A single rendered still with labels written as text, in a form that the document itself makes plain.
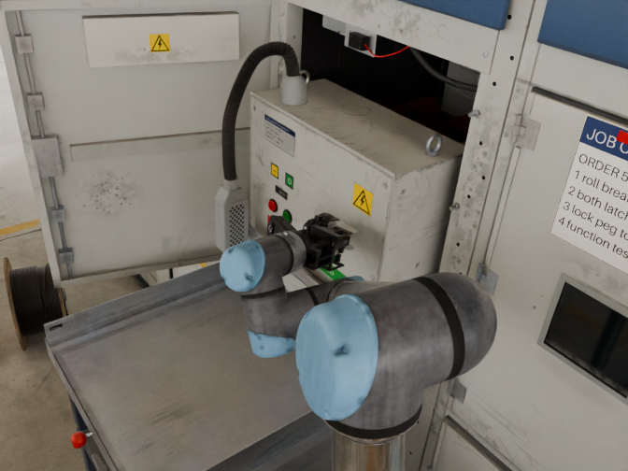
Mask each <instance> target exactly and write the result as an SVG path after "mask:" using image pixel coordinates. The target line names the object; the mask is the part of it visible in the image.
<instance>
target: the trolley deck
mask: <svg viewBox="0 0 628 471"><path fill-rule="evenodd" d="M44 338H45V342H46V346H47V350H48V354H49V356H50V359H51V361H52V363H53V365H54V367H55V368H56V370H57V372H58V374H59V376H60V378H61V379H62V381H63V383H64V385H65V387H66V389H67V390H68V392H69V394H70V396H71V398H72V400H73V402H74V403H75V405H76V407H77V409H78V412H79V413H80V415H81V417H82V419H83V420H84V422H85V424H86V425H87V427H88V429H89V431H90V432H91V431H93V434H94V435H93V439H94V441H95V443H96V445H97V447H98V448H99V449H100V451H101V453H102V455H103V457H104V459H105V460H106V462H107V465H108V467H109V469H110V470H111V471H203V470H205V469H206V468H208V467H210V466H212V465H213V464H215V463H217V462H219V461H221V460H222V459H224V458H226V457H228V456H230V455H231V454H233V453H235V452H237V451H238V450H241V449H243V448H245V447H246V446H247V445H249V444H251V443H253V442H254V441H256V440H258V439H260V438H262V437H263V436H265V435H268V434H269V433H271V432H273V431H275V430H277V429H278V428H279V427H281V426H283V425H285V424H286V423H288V422H290V421H293V420H294V419H296V418H298V417H300V416H301V415H303V414H305V413H307V412H309V410H311V408H310V406H309V405H308V403H307V400H306V398H305V396H304V394H303V391H302V388H301V385H300V381H299V376H300V373H299V370H298V369H297V367H296V358H295V349H294V350H293V351H291V352H287V354H284V355H281V356H278V357H272V358H261V357H258V356H257V355H255V354H254V353H253V351H252V348H251V344H250V338H249V334H248V333H247V324H246V320H245V315H244V310H243V306H242V301H241V296H240V294H239V292H237V291H234V290H232V289H230V288H229V287H228V288H226V289H223V290H221V291H218V292H215V293H212V294H210V295H207V296H205V297H202V298H199V299H197V300H194V301H192V302H190V303H187V304H185V305H182V306H180V307H176V308H173V309H170V310H168V311H166V312H164V313H161V314H158V315H156V316H153V317H151V318H148V319H146V320H143V321H140V322H137V323H135V324H132V325H129V326H127V327H124V328H122V329H120V330H118V331H115V332H112V333H110V334H107V335H103V336H100V337H98V338H96V339H94V340H91V341H88V342H86V343H83V344H81V345H78V346H76V347H74V348H71V349H69V350H65V351H62V352H59V353H57V354H54V355H53V354H52V352H51V350H50V348H49V346H48V341H47V338H46V337H44ZM331 452H332V428H331V427H329V426H328V425H327V426H325V427H323V428H322V429H320V430H319V431H318V432H316V433H314V434H312V435H310V436H308V437H307V438H305V439H303V440H302V441H300V442H298V443H296V444H295V445H293V446H291V447H290V448H288V449H286V450H284V451H283V452H281V453H280V454H278V455H276V456H275V457H273V458H271V459H269V460H268V461H266V462H264V463H263V464H260V465H259V466H257V467H255V468H253V469H252V470H250V471H302V470H304V469H305V468H307V467H308V466H310V465H312V464H314V463H315V462H317V461H318V460H319V459H321V458H323V457H324V456H326V455H327V454H329V453H331Z"/></svg>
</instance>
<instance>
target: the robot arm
mask: <svg viewBox="0 0 628 471"><path fill-rule="evenodd" d="M357 233H358V232H357V230H355V229H353V228H352V227H350V226H348V224H347V223H346V222H344V221H342V220H340V219H339V218H336V217H334V216H333V215H331V214H329V213H325V212H324V213H321V214H320V215H315V218H314V219H311V220H308V221H307V222H306V223H305V224H304V226H303V229H302V230H299V231H297V230H296V229H295V228H294V227H293V226H292V225H291V224H290V223H289V222H288V221H287V220H286V219H285V218H284V217H283V216H276V215H271V218H270V221H269V222H268V224H267V233H266V234H267V236H264V237H260V238H256V239H253V240H246V241H243V242H241V243H240V244H237V245H234V246H232V247H230V248H229V249H227V250H226V251H225V252H224V253H223V255H222V257H221V261H220V272H221V277H222V278H223V279H224V281H225V284H226V285H227V286H228V287H229V288H230V289H232V290H234V291H237V292H239V294H240V296H241V301H242V306H243V310H244V315H245V320H246V324H247V333H248V334H249V338H250V344H251V348H252V351H253V353H254V354H255V355H257V356H258V357H261V358H272V357H278V356H281V355H284V354H287V352H291V351H293V350H294V349H295V358H296V367H297V369H298V370H299V373H300V376H299V381H300V385H301V388H302V391H303V394H304V396H305V398H306V400H307V403H308V405H309V406H310V408H311V409H312V410H313V412H314V413H315V414H316V415H317V416H319V417H320V418H322V419H323V420H324V422H325V423H326V424H327V425H328V426H329V427H331V428H332V471H405V455H406V439H407V432H408V431H409V430H410V429H411V428H412V427H413V426H414V425H415V424H416V423H417V421H418V420H419V418H420V415H421V408H422V395H423V390H424V389H425V388H427V387H430V386H433V385H436V384H437V383H440V382H443V381H446V380H449V379H451V378H455V377H458V376H460V375H462V374H465V373H466V372H468V371H469V370H471V369H472V368H474V367H475V366H476V365H478V364H479V363H480V362H481V361H482V360H483V358H484V357H485V356H486V355H487V353H488V352H489V350H490V348H491V346H492V343H493V341H494V338H495V334H496V330H497V317H496V311H495V307H494V305H493V302H492V299H491V297H490V296H489V295H488V293H487V292H486V290H485V289H484V288H483V287H482V286H481V285H480V284H479V283H478V282H476V281H475V280H473V279H472V278H470V277H468V276H465V275H462V274H459V273H451V272H441V273H434V274H428V275H423V276H420V277H416V278H412V279H408V280H404V281H366V280H364V279H363V278H362V277H360V276H352V277H343V278H339V279H337V280H333V281H329V282H325V283H322V284H318V285H315V286H311V287H306V288H304V289H300V290H296V291H292V292H288V293H286V290H285V285H284V283H283V278H282V277H285V276H287V275H290V274H292V273H295V272H297V271H299V270H300V269H301V268H304V267H307V268H309V269H311V270H316V269H318V268H322V269H324V270H326V271H329V272H330V271H333V270H335V269H337V268H339V267H342V266H344V265H343V264H342V263H340V258H341V254H339V253H343V252H344V250H353V246H352V245H351V244H349V242H350V236H349V235H351V234H357ZM332 264H336V265H337V266H336V267H333V268H332ZM328 265H329V266H328ZM295 340H296V343H295Z"/></svg>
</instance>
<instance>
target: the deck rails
mask: <svg viewBox="0 0 628 471"><path fill-rule="evenodd" d="M226 288H228V286H227V285H226V284H225V281H224V279H223V278H222V277H221V272H220V262H217V263H215V264H211V265H208V266H205V267H202V268H200V269H197V270H194V271H192V272H189V273H187V274H184V275H181V276H178V277H175V278H171V279H169V280H166V281H163V282H161V283H158V284H155V285H152V286H149V287H148V288H145V289H142V290H139V291H136V292H134V293H129V294H126V295H124V296H122V297H119V298H116V299H113V300H110V301H108V302H105V303H103V304H100V305H97V306H95V307H90V308H87V309H84V310H82V311H80V312H77V313H74V314H71V315H69V316H66V317H63V318H61V319H58V320H56V321H51V322H48V323H45V324H43V325H44V329H45V333H46V337H47V341H48V346H49V348H50V350H51V352H52V354H53V355H54V354H57V353H59V352H62V351H65V350H69V349H71V348H74V347H76V346H78V345H81V344H83V343H86V342H88V341H91V340H94V339H96V338H98V337H100V336H103V335H107V334H110V333H112V332H115V331H118V330H120V329H122V328H124V327H127V326H129V325H132V324H135V323H137V322H140V321H143V320H146V319H148V318H151V317H153V316H156V315H158V314H161V313H164V312H166V311H168V310H170V309H173V308H176V307H180V306H182V305H185V304H187V303H190V302H192V301H194V300H197V299H199V298H202V297H205V296H207V295H210V294H212V293H215V292H218V291H221V290H223V289H226ZM58 324H62V326H63V327H61V328H59V329H56V330H53V331H50V328H51V327H52V326H55V325H58ZM325 426H327V424H326V423H325V422H324V420H323V419H322V418H320V417H319V416H317V415H316V414H315V413H314V412H313V410H312V409H311V410H309V412H307V413H305V414H303V415H301V416H300V417H298V418H296V419H294V420H293V421H290V422H288V423H286V424H285V425H283V426H281V427H279V428H278V429H277V430H275V431H273V432H271V433H269V434H268V435H265V436H263V437H262V438H260V439H258V440H256V441H254V442H253V443H251V444H249V445H247V446H246V447H245V448H243V449H241V450H238V451H237V452H235V453H233V454H231V455H230V456H228V457H226V458H224V459H222V460H221V461H219V462H217V463H215V464H213V465H212V466H210V467H208V468H206V469H205V470H203V471H250V470H252V469H253V468H255V467H257V466H259V465H260V464H263V463H264V462H266V461H268V460H269V459H271V458H273V457H275V456H276V455H278V454H280V453H281V452H283V451H284V450H286V449H288V448H290V447H291V446H293V445H295V444H296V443H298V442H300V441H302V440H303V439H305V438H307V437H308V436H310V435H312V434H314V433H316V432H318V431H319V430H320V429H322V428H323V427H325Z"/></svg>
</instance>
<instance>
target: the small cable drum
mask: <svg viewBox="0 0 628 471"><path fill-rule="evenodd" d="M4 273H5V281H6V286H7V296H8V302H9V307H10V310H11V314H12V319H13V322H14V326H15V329H16V333H17V337H18V339H19V342H20V345H21V349H22V350H26V337H27V336H28V335H34V334H39V333H44V332H45V329H44V325H43V324H45V323H48V322H51V321H56V320H58V319H61V318H63V317H66V316H68V314H67V313H68V312H67V309H66V304H65V300H66V295H65V290H64V287H61V288H55V289H54V284H53V280H52V275H51V272H50V264H49V263H47V264H46V265H44V266H43V265H42V266H37V265H33V266H28V267H25V268H18V269H17V268H16V269H13V270H12V267H11V264H10V261H9V259H8V257H5V258H4Z"/></svg>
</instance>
